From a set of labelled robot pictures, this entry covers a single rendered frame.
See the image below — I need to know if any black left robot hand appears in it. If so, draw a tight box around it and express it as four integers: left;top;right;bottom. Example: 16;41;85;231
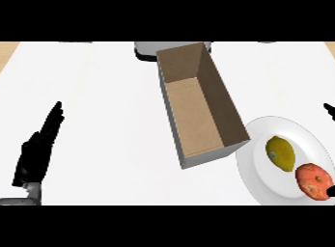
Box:
10;100;65;189

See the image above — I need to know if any yellow lemon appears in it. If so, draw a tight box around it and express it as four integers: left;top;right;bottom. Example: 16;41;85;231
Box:
264;135;298;174

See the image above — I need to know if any white plate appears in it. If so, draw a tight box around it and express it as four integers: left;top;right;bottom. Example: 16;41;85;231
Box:
234;115;335;206

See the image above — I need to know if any open cardboard box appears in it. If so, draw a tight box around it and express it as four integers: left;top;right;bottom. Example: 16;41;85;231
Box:
155;41;252;170

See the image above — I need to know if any orange-red round fruit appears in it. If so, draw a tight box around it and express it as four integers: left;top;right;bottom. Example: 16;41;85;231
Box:
293;162;335;202

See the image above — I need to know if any grey and black appliance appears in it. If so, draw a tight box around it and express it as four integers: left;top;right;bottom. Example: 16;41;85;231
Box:
132;41;212;63

